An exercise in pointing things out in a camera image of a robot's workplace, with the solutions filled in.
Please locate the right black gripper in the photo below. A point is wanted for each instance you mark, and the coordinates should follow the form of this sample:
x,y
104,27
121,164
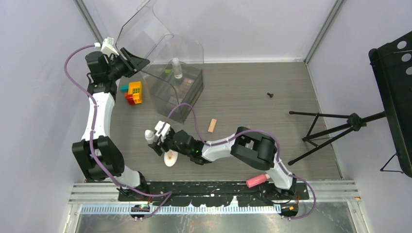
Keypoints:
x,y
157,148

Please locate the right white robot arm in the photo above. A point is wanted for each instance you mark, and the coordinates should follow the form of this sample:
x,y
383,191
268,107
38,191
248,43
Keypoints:
x,y
254,148

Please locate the white cylindrical bottle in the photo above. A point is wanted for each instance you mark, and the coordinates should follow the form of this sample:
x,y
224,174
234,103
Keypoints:
x,y
149,136

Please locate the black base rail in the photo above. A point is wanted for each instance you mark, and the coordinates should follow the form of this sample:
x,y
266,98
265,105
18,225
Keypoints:
x,y
214,194

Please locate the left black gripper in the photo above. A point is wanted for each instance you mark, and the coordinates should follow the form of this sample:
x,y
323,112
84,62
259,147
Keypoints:
x,y
131,63

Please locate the eyeshadow palette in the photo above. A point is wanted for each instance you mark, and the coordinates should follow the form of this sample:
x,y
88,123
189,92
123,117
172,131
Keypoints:
x,y
185,86

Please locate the black perforated panel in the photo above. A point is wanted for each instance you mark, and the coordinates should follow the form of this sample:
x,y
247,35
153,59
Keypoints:
x,y
393,73

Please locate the clear small bottle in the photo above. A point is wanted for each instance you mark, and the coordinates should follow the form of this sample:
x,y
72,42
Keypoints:
x,y
177,69

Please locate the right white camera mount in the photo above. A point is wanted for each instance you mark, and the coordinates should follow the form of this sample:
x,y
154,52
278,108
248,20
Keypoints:
x,y
162,129

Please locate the pink spray bottle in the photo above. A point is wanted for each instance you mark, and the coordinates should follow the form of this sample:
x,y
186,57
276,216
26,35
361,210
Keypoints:
x,y
257,180

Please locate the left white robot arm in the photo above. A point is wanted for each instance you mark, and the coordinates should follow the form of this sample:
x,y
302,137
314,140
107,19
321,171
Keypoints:
x,y
96,154

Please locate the clear acrylic drawer organizer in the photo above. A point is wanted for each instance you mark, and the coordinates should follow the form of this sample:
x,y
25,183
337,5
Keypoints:
x,y
145,35

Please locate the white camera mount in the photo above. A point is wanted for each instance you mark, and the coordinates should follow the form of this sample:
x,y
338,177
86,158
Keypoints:
x,y
162,129
107,47

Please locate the black tripod stand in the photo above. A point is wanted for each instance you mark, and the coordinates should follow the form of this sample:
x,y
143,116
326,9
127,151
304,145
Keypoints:
x,y
353,124

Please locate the white oval compact case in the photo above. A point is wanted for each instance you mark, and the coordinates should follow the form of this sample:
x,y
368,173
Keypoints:
x,y
170,158

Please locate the peach concealer stick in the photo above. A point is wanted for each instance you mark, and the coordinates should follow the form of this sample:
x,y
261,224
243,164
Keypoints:
x,y
212,125

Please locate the colourful toy block stack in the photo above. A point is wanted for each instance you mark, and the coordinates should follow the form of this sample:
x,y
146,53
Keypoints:
x,y
132,93

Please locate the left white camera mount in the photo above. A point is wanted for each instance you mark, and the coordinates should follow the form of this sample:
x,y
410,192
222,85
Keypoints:
x,y
107,47

